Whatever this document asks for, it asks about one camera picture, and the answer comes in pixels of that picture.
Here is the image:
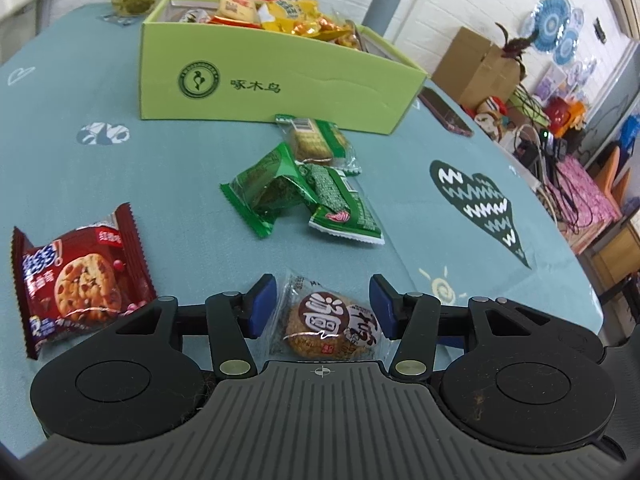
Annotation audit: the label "crumpled green foil packet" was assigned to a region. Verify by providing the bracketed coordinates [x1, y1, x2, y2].
[220, 142, 321, 238]

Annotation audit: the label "round rice cake packet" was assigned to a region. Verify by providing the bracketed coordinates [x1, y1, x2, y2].
[270, 271, 396, 361]

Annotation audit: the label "red round object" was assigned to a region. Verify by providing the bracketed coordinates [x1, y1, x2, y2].
[545, 96, 573, 133]

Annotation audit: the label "green packet with pink mark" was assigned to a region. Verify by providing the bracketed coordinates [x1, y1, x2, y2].
[300, 162, 386, 246]

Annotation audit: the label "pink patterned cloth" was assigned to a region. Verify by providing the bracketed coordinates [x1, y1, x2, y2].
[547, 155, 623, 233]

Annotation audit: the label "yellow rice cracker packet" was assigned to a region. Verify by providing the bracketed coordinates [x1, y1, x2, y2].
[215, 0, 263, 26]

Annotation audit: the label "smartphone with pink case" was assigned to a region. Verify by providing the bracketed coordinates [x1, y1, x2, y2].
[419, 86, 475, 138]

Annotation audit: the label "brown cardboard box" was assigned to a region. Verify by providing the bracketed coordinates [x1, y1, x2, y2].
[431, 26, 523, 113]

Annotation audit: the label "silver red snack bag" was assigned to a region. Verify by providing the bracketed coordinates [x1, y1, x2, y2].
[177, 7, 216, 25]

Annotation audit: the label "large blue patterned wall plate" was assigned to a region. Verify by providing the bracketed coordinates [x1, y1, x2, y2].
[532, 0, 571, 53]

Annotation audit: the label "light green cardboard box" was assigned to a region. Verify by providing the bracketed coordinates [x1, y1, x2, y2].
[139, 0, 428, 137]

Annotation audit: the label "wooden cabinet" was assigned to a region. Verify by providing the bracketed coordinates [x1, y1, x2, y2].
[575, 220, 640, 291]

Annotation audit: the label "small blue patterned wall plate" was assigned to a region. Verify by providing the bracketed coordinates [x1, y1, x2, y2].
[555, 27, 582, 66]

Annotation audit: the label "teal printed tablecloth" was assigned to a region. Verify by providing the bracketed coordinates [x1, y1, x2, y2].
[0, 2, 608, 456]

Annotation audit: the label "dark dried flower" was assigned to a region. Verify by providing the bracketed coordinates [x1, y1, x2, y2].
[494, 22, 538, 61]

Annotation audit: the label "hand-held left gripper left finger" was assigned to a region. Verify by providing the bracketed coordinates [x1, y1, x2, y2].
[115, 274, 278, 382]

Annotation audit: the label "grey cylinder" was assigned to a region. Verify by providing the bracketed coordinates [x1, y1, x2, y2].
[362, 0, 406, 36]

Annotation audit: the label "green edged biscuit packet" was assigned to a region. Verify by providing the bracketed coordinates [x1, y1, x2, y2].
[275, 114, 363, 176]

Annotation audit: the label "orange yellow snack packet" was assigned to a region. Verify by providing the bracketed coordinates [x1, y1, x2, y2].
[300, 12, 358, 48]

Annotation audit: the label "orange plastic chair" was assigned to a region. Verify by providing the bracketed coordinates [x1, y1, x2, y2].
[595, 145, 633, 206]

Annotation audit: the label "dark red cookie packet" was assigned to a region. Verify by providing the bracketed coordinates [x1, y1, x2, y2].
[11, 202, 158, 361]

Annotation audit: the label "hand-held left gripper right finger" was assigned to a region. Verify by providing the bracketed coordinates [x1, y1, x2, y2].
[368, 274, 539, 384]

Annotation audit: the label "small figurine toy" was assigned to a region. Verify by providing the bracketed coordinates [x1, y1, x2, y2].
[475, 97, 508, 141]

